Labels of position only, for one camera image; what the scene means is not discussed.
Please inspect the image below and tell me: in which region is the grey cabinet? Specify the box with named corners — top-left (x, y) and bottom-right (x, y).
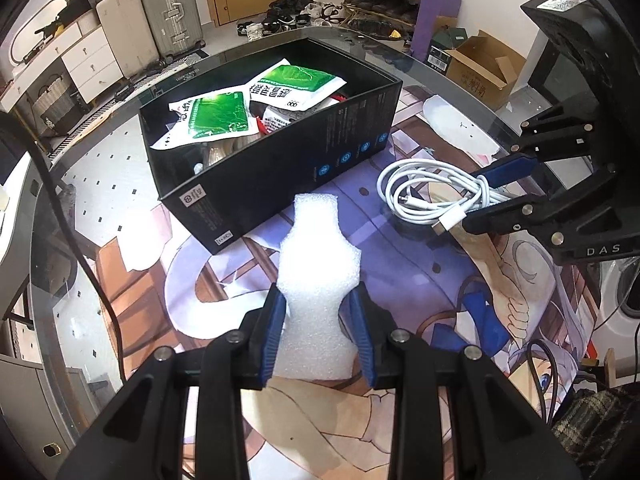
top-left (0, 320), bottom-right (107, 480)

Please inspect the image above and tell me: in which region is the green white packet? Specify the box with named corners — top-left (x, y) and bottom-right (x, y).
top-left (150, 87), bottom-right (261, 151)
top-left (248, 58), bottom-right (349, 113)

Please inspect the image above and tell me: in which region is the pile of shoes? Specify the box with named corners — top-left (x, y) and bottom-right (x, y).
top-left (235, 0), bottom-right (352, 43)

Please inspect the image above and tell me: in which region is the white dresser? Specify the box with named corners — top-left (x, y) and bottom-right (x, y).
top-left (0, 20), bottom-right (126, 113)

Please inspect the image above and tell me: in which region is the white foam piece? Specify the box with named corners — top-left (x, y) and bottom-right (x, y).
top-left (276, 192), bottom-right (362, 380)

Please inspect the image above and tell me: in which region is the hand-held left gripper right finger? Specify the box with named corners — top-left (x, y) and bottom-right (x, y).
top-left (347, 285), bottom-right (583, 480)

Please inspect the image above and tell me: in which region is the black cable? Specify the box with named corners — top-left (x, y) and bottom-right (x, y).
top-left (0, 110), bottom-right (128, 391)
top-left (525, 339), bottom-right (558, 427)

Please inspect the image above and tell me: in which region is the oval mirror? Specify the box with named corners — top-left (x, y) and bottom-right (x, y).
top-left (9, 0), bottom-right (73, 68)

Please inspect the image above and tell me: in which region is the beige suitcase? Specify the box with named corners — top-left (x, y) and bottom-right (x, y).
top-left (95, 0), bottom-right (161, 78)

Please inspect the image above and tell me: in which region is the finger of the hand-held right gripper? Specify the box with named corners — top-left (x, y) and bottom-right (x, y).
top-left (461, 187), bottom-right (621, 262)
top-left (475, 101), bottom-right (608, 190)

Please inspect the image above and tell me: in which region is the black cardboard box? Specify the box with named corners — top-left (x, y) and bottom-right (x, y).
top-left (138, 36), bottom-right (404, 256)

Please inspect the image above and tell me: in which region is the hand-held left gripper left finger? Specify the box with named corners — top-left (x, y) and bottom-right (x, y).
top-left (55, 282), bottom-right (288, 480)

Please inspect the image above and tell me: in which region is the brown cardboard box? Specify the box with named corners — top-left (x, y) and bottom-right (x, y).
top-left (445, 30), bottom-right (527, 111)

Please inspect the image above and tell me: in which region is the white washing machine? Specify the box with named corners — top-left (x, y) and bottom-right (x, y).
top-left (597, 259), bottom-right (640, 333)

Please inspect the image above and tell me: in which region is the red white packet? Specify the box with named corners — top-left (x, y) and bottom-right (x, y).
top-left (250, 92), bottom-right (351, 134)

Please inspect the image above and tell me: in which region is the striped cloth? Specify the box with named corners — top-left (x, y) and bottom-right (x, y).
top-left (202, 136), bottom-right (258, 168)

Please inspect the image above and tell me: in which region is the dark plaid cloth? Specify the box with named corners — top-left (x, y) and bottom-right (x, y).
top-left (550, 385), bottom-right (640, 480)

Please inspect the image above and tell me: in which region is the silver suitcase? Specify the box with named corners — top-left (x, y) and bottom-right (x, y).
top-left (139, 0), bottom-right (207, 61)

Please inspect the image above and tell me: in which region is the dark shoe box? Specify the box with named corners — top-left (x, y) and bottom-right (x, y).
top-left (427, 27), bottom-right (472, 69)

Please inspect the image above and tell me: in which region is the wicker basket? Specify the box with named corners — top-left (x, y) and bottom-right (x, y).
top-left (30, 72), bottom-right (92, 137)

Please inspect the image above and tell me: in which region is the white desk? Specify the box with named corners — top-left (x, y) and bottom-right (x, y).
top-left (0, 150), bottom-right (51, 326)

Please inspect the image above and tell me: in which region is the purple bag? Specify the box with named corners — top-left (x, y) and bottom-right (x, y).
top-left (410, 0), bottom-right (463, 63)

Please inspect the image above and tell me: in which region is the white cable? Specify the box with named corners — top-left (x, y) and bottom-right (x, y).
top-left (376, 159), bottom-right (506, 235)

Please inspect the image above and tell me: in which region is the printed table mat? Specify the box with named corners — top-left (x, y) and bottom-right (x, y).
top-left (90, 85), bottom-right (601, 480)

